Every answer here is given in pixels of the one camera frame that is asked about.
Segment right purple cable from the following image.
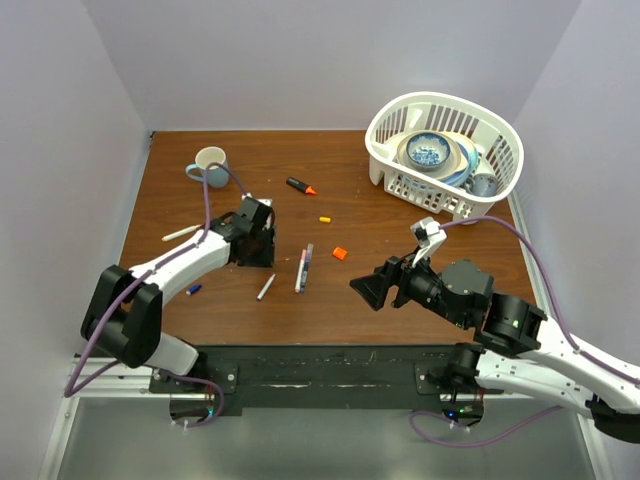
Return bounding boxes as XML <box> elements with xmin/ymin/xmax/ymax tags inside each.
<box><xmin>409</xmin><ymin>217</ymin><xmax>640</xmax><ymax>449</ymax></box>

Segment small blue white cap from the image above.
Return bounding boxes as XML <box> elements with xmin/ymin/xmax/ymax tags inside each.
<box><xmin>186</xmin><ymin>284</ymin><xmax>202</xmax><ymax>296</ymax></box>

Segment orange highlighter cap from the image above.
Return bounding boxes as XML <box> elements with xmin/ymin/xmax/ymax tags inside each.
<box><xmin>332</xmin><ymin>247</ymin><xmax>348</xmax><ymax>260</ymax></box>

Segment grey pen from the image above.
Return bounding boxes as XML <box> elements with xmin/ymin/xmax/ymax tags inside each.
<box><xmin>256</xmin><ymin>273</ymin><xmax>276</xmax><ymax>301</ymax></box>

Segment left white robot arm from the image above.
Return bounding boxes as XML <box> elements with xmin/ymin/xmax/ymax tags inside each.
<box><xmin>81</xmin><ymin>195</ymin><xmax>276</xmax><ymax>392</ymax></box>

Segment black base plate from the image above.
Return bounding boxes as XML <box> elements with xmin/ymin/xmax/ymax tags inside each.
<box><xmin>149</xmin><ymin>344</ymin><xmax>482</xmax><ymax>416</ymax></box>

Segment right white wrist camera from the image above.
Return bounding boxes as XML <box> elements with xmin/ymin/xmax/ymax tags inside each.
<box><xmin>410</xmin><ymin>217</ymin><xmax>447</xmax><ymax>267</ymax></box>

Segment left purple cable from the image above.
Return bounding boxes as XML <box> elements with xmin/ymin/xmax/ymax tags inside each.
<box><xmin>63</xmin><ymin>162</ymin><xmax>251</xmax><ymax>399</ymax></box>

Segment grey cup in basket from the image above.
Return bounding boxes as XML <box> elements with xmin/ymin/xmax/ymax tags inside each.
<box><xmin>466</xmin><ymin>173</ymin><xmax>498</xmax><ymax>198</ymax></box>

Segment white pink pen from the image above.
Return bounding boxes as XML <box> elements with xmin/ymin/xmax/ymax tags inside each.
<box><xmin>294</xmin><ymin>248</ymin><xmax>307</xmax><ymax>294</ymax></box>

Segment stacked plates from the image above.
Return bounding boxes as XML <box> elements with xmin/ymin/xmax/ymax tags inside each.
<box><xmin>395</xmin><ymin>130</ymin><xmax>479</xmax><ymax>187</ymax></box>

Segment blue patterned bowl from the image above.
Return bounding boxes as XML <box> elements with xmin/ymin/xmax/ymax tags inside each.
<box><xmin>405</xmin><ymin>131</ymin><xmax>451</xmax><ymax>171</ymax></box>

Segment white plastic dish basket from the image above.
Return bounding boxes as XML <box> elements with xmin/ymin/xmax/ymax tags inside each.
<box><xmin>365</xmin><ymin>92</ymin><xmax>524</xmax><ymax>220</ymax></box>

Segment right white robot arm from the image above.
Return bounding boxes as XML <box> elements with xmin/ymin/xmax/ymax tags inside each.
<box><xmin>349</xmin><ymin>256</ymin><xmax>639</xmax><ymax>444</ymax></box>

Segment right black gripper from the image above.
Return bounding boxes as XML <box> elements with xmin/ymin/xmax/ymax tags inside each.
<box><xmin>348</xmin><ymin>244</ymin><xmax>468</xmax><ymax>327</ymax></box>

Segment black orange highlighter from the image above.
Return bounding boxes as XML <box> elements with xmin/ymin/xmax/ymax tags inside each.
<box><xmin>286</xmin><ymin>177</ymin><xmax>317</xmax><ymax>195</ymax></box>

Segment purple cable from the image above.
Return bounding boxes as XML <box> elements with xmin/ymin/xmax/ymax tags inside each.
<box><xmin>63</xmin><ymin>162</ymin><xmax>251</xmax><ymax>399</ymax></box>
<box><xmin>409</xmin><ymin>217</ymin><xmax>640</xmax><ymax>449</ymax></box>

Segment white yellow pen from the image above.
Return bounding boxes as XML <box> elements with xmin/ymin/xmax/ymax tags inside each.
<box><xmin>161</xmin><ymin>224</ymin><xmax>201</xmax><ymax>242</ymax></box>

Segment dark blue pen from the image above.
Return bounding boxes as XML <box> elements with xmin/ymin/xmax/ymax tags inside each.
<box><xmin>300</xmin><ymin>243</ymin><xmax>314</xmax><ymax>293</ymax></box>

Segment light blue mug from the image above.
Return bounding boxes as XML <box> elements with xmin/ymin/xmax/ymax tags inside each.
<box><xmin>185</xmin><ymin>146</ymin><xmax>229</xmax><ymax>188</ymax></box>

